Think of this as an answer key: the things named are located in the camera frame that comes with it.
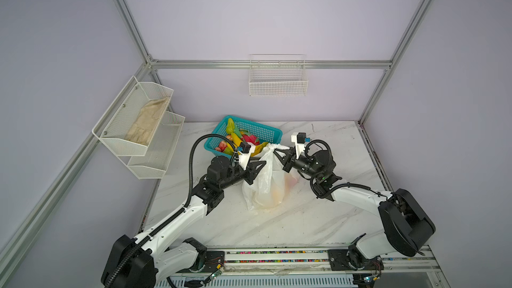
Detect pink fake dragon fruit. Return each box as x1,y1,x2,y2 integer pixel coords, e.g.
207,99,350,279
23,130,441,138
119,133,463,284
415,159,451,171
242,135,260,146

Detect yellow fake banana bunch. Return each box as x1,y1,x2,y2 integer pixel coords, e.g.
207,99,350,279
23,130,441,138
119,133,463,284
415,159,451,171
227,134,269,157

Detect red fake strawberry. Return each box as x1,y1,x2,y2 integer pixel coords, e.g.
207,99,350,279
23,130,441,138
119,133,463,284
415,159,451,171
215,141,227,152

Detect white lemon print plastic bag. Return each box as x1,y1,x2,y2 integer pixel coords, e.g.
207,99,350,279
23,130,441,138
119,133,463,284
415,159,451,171
242,144,298,211

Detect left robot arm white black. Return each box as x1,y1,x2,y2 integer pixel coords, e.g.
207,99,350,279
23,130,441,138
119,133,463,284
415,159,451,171
101,142,265,287

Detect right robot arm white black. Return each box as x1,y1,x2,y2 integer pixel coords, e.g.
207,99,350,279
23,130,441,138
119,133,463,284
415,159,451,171
273,133,436,270

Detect green fake leafy fruit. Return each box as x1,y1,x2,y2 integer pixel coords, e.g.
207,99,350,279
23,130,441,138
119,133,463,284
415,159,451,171
226,117,241,138

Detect teal plastic basket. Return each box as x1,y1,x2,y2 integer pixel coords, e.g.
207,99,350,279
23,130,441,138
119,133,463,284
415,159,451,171
204,115,283,157

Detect lower white mesh shelf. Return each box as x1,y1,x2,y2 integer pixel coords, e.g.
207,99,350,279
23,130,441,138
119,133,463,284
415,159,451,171
127,111,185,179

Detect white mesh shelf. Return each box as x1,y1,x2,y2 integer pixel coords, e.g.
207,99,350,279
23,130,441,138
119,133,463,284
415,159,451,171
92,77,173,157
127,111,185,179

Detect beige cloth in shelf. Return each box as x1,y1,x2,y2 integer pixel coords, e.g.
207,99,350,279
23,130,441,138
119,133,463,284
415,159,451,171
125,97,170,146

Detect upper white mesh shelf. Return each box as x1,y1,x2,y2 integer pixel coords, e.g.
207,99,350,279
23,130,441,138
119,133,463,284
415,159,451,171
92,77,173,157

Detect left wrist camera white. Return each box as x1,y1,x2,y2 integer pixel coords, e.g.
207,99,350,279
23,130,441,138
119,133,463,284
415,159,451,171
237,144,256,170

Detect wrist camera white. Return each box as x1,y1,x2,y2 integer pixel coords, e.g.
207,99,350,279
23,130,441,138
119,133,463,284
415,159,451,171
237,144,256,170
291,132,310,159

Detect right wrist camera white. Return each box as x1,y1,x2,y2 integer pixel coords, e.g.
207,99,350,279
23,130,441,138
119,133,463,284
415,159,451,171
291,132,310,159

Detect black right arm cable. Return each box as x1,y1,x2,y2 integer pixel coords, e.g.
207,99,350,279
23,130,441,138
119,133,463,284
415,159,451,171
305,139,393,201

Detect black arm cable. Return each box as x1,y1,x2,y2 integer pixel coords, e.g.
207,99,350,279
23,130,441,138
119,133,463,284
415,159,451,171
305,139,393,201
103,133,237,288

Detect white wire wall basket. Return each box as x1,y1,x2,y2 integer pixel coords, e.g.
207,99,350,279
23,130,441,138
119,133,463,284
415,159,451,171
249,54,309,97

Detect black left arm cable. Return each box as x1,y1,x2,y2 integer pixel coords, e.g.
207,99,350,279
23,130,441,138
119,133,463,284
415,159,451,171
103,133,237,288

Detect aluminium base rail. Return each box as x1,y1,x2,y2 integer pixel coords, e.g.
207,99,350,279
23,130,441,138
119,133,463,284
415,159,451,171
105,245,451,288

